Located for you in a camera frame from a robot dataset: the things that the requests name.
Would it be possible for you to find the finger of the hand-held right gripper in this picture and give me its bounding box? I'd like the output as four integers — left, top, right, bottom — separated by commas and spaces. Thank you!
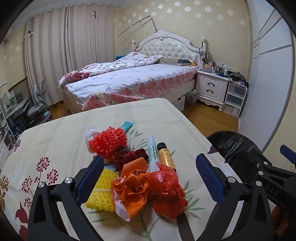
253, 158, 281, 186
279, 144, 296, 163

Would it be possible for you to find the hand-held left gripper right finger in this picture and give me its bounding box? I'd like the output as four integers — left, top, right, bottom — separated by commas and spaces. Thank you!
195, 153, 274, 241

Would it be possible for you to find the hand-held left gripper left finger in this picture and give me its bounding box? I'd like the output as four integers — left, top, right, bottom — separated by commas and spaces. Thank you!
27, 155, 104, 241

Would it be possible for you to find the yellow foam net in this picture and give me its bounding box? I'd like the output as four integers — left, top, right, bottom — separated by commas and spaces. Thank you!
84, 169, 121, 212

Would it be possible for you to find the orange-red foam net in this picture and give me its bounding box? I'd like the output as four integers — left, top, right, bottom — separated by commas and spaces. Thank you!
89, 126, 129, 160

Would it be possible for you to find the orange printed plastic bag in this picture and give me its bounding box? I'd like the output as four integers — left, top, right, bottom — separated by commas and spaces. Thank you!
110, 170, 152, 220

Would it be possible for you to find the white tissue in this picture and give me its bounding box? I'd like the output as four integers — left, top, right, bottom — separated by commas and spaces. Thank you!
85, 126, 101, 150

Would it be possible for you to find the dark red bag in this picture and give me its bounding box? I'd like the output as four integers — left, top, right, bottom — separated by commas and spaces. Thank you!
109, 148, 148, 172

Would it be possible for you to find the red plastic bag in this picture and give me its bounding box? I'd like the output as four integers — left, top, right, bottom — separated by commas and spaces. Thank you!
148, 163, 189, 219

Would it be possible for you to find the brown bottle yellow label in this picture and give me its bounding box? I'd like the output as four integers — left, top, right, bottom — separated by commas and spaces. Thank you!
157, 142, 176, 172

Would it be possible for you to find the teal and white tube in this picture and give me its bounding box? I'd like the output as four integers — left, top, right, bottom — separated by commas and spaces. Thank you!
120, 121, 134, 133

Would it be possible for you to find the person's right forearm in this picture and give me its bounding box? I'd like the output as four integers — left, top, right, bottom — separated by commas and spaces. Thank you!
271, 205, 296, 241

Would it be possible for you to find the cream floral tablecloth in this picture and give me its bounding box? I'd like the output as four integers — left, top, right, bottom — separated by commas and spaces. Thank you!
0, 98, 245, 241

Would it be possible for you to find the white sliding wardrobe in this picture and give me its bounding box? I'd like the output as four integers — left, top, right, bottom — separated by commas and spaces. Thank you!
239, 0, 296, 163

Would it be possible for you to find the clear plastic drawer unit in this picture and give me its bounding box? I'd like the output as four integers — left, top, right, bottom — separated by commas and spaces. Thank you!
223, 80, 247, 117

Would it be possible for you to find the grey desk chair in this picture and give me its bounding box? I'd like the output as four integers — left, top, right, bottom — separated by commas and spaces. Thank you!
26, 79, 51, 127

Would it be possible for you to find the clear plastic bag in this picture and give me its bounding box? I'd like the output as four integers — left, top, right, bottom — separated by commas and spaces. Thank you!
186, 89, 198, 101

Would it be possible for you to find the white low cabinet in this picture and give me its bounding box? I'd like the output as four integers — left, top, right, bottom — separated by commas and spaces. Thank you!
0, 139, 11, 164

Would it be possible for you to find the white nightstand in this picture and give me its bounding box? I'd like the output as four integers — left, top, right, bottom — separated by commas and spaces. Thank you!
195, 70, 230, 112

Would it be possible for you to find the grey study desk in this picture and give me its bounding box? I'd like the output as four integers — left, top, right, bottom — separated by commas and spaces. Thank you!
0, 82, 30, 130

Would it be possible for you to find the floral bed sheet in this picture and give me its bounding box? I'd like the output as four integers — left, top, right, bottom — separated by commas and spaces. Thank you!
60, 64, 199, 111

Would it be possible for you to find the floral quilt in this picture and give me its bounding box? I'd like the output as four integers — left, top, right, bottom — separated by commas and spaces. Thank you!
58, 52, 163, 88

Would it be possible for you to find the group of small bottles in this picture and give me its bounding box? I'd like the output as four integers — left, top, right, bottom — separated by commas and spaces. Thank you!
199, 52, 247, 81

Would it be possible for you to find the pillow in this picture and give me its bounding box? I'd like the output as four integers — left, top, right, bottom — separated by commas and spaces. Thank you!
158, 57, 197, 66

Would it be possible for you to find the beige curtain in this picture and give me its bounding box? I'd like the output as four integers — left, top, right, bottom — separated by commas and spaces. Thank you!
24, 6, 115, 105

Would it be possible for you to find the white bed tufted headboard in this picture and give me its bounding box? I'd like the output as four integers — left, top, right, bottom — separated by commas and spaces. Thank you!
58, 30, 207, 114

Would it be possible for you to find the bent metal rod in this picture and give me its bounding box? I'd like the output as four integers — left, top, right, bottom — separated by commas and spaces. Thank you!
118, 13, 159, 37

